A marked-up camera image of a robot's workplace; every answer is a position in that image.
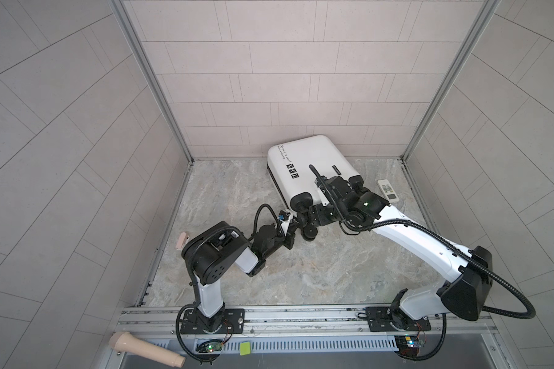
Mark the black and white suitcase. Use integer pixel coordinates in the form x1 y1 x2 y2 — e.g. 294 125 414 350
267 135 366 241

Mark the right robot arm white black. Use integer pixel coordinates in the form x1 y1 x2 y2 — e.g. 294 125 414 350
313 170 536 321

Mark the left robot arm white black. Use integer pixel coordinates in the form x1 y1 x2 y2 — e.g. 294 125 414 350
182 211 299 332

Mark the white remote control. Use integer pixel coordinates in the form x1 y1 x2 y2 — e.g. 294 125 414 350
377 179 399 203

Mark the small pink case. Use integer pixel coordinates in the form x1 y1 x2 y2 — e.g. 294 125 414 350
175 232 190 251

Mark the green sticky note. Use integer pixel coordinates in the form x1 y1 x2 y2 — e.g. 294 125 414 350
239 341 252 356

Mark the left circuit board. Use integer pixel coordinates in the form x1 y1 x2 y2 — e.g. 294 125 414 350
196 340 224 354

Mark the circuit board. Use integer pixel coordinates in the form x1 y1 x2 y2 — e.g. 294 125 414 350
196 340 224 354
394 335 426 358

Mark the right circuit board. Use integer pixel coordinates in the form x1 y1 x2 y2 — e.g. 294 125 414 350
394 335 426 358

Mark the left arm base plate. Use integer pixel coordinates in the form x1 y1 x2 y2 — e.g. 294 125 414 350
179 308 246 335

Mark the aluminium rail frame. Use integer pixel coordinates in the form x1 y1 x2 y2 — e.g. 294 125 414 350
114 301 497 354

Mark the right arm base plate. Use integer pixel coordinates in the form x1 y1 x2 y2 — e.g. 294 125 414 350
365 306 432 332

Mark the beige cylindrical handle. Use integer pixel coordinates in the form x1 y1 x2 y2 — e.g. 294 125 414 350
109 332 186 368

